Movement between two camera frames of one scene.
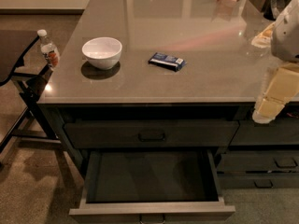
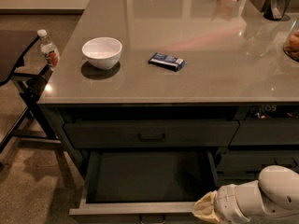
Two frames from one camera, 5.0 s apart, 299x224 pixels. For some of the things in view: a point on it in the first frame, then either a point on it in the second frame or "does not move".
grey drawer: x=280 y=132 does not move
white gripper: x=287 y=36 -> x=226 y=202
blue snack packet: x=167 y=62 does not move
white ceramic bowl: x=102 y=53 does not move
